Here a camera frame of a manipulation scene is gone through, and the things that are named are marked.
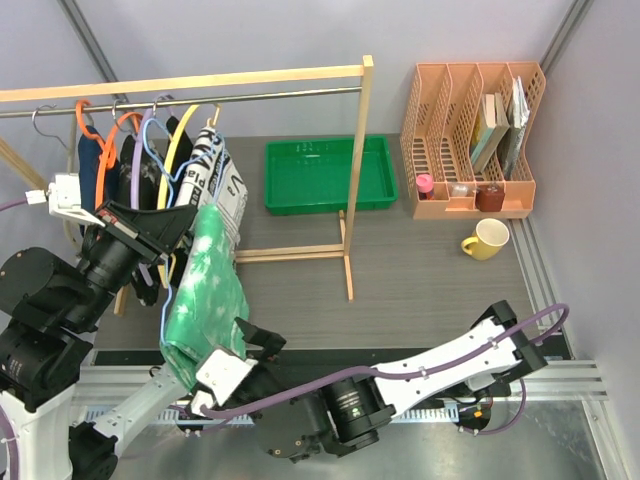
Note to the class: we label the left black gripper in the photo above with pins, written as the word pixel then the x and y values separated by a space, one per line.
pixel 153 232

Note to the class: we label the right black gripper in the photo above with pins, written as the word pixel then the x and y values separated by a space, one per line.
pixel 271 344

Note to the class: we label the light blue wire hanger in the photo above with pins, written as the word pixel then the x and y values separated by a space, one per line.
pixel 166 195

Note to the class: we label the green white trousers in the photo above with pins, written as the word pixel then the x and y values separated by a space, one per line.
pixel 207 303

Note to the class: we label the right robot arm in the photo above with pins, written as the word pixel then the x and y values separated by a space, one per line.
pixel 343 412

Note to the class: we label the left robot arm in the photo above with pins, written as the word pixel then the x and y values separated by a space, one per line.
pixel 51 305

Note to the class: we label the purple plastic hanger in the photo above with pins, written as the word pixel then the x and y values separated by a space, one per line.
pixel 135 171

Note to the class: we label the black white patterned trousers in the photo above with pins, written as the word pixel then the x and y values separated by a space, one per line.
pixel 149 177

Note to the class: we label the newspaper print trousers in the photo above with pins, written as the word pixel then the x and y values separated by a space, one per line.
pixel 230 198

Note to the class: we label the orange plastic hanger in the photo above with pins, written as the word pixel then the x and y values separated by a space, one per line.
pixel 108 158

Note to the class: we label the navy blue trousers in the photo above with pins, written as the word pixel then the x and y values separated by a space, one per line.
pixel 88 155

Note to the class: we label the yellow plastic hanger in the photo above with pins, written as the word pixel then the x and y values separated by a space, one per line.
pixel 191 176

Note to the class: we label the green plastic tray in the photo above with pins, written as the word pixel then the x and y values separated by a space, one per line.
pixel 313 176

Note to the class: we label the pink capped bottle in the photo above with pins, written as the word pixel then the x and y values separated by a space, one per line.
pixel 425 186

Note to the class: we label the clear small bottle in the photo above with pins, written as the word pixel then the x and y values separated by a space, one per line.
pixel 458 190

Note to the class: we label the yellow mug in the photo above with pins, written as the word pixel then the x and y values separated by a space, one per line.
pixel 489 237

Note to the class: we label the dark red jar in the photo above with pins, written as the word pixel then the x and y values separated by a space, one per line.
pixel 489 197

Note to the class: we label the orange plastic file organizer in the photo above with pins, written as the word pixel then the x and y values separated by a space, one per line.
pixel 441 112

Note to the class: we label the books in organizer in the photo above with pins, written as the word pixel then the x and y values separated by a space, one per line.
pixel 499 129

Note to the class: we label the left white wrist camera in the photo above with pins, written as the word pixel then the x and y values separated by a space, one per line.
pixel 63 197

